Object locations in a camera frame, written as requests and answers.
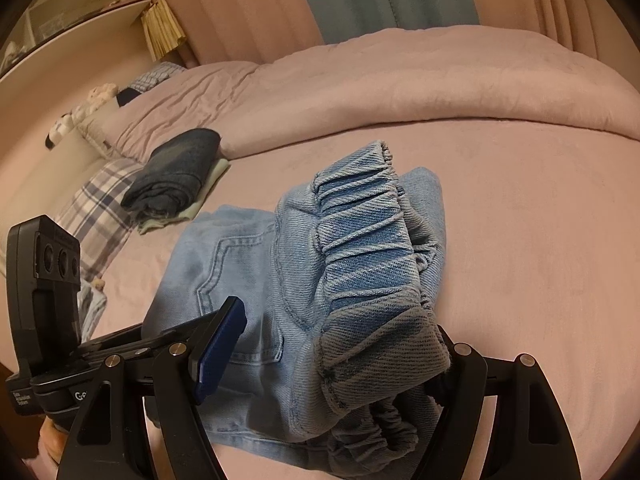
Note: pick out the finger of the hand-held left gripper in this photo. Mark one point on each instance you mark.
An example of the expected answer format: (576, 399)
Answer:
(160, 332)

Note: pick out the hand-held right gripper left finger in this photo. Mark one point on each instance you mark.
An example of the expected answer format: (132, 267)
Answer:
(220, 350)

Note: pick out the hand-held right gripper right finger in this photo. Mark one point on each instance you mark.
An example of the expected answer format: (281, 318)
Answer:
(467, 360)

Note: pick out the light blue denim pants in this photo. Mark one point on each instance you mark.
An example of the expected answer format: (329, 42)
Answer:
(300, 260)

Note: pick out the folded dark denim pants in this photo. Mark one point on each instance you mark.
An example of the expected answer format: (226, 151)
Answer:
(170, 170)

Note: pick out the person's left hand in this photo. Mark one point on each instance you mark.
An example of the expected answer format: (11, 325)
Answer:
(52, 442)

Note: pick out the large plaid pillow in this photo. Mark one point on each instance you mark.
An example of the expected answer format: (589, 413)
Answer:
(97, 210)

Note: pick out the pink bed sheet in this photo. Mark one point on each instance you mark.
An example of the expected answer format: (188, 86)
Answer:
(525, 260)

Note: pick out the folded pale green cloth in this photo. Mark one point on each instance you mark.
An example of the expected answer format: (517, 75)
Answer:
(212, 172)

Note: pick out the black and white plush toy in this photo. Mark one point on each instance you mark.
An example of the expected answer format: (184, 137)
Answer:
(65, 125)

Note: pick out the white bolster pillow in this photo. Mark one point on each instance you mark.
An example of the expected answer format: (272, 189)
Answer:
(102, 127)

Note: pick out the white fluffy plush toy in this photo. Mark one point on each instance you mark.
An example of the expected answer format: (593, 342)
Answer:
(102, 92)

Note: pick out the blue checked pillow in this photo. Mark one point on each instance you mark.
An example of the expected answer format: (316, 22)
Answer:
(157, 76)

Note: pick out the pink duvet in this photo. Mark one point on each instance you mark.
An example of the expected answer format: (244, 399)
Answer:
(400, 80)

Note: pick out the white shelf unit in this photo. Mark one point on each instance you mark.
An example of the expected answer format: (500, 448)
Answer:
(75, 5)

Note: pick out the pink curtain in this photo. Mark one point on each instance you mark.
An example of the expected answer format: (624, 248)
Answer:
(540, 0)
(225, 5)

